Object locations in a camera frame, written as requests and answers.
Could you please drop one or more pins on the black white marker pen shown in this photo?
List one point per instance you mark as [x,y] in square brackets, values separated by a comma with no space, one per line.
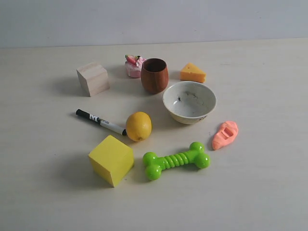
[104,123]

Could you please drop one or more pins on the yellow lemon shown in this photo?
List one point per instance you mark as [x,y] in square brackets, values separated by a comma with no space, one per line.
[138,126]

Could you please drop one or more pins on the green bone dog toy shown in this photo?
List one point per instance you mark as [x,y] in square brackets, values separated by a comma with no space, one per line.
[196,155]

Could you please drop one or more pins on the white ceramic floral bowl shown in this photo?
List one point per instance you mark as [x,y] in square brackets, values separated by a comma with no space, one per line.
[189,102]

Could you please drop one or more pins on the light wooden cube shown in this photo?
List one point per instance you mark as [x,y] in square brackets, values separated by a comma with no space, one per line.
[93,78]

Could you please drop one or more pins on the pink strawberry cake toy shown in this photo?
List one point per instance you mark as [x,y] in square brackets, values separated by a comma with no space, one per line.
[133,65]

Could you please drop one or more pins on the orange-pink rubber toy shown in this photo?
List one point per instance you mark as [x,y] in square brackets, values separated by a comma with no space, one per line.
[225,135]

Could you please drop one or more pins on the yellow cheese wedge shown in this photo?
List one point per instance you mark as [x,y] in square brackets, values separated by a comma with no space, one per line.
[191,72]

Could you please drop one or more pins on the yellow cube block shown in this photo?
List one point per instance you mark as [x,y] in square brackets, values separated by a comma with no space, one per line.
[112,160]

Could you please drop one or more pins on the brown wooden cup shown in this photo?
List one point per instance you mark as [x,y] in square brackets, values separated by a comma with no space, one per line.
[154,75]

